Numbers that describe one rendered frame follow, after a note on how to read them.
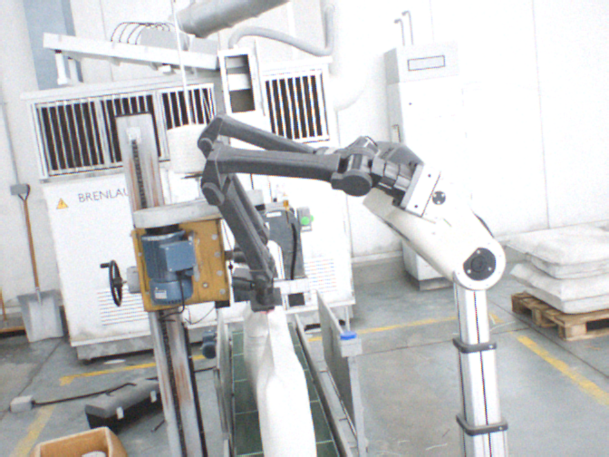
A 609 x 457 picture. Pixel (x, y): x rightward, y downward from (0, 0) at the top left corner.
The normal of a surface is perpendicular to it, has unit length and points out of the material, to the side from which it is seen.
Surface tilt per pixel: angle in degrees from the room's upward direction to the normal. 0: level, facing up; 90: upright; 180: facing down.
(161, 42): 88
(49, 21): 90
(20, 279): 90
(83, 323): 90
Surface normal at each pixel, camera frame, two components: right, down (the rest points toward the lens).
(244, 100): -0.01, -0.61
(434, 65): 0.11, 0.15
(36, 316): 0.07, -0.10
